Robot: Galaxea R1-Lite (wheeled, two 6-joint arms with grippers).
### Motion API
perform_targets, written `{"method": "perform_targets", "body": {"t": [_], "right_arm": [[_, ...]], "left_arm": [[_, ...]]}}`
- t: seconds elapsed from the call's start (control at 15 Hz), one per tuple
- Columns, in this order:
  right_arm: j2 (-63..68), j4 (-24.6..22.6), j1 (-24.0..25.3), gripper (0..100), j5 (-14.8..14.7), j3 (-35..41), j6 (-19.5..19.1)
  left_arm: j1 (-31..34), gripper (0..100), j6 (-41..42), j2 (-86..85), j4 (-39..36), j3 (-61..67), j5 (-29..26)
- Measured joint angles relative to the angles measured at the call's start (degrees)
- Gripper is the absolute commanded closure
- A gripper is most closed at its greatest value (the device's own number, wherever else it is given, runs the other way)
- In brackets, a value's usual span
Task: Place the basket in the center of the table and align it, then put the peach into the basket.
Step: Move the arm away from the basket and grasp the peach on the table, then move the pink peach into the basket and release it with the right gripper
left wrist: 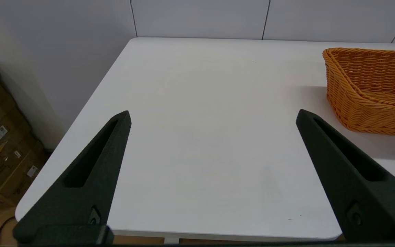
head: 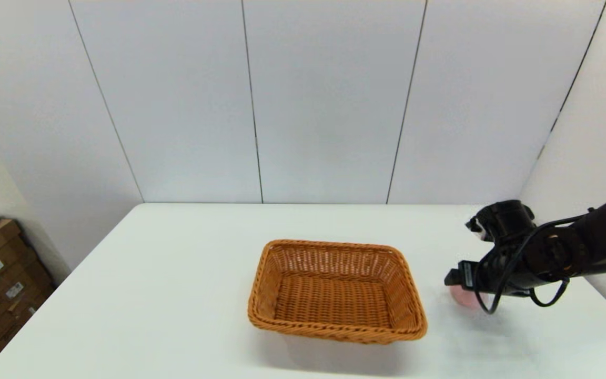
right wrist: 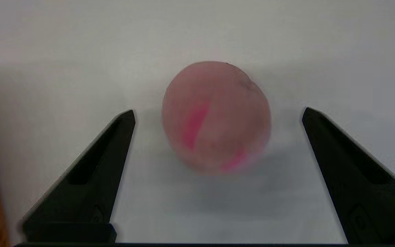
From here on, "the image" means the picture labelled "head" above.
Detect brown cardboard box white label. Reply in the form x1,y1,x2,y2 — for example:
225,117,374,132
0,240,41,301

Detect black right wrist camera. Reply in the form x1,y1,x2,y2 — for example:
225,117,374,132
465,200,537,244

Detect stacked cardboard boxes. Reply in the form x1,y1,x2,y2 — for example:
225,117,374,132
0,263,55,337

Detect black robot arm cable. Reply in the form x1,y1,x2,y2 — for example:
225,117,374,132
479,213,593,315

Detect orange woven wicker basket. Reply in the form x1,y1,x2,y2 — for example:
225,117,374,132
247,240,428,345

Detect pink peach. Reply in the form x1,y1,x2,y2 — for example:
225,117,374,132
450,284,488,310

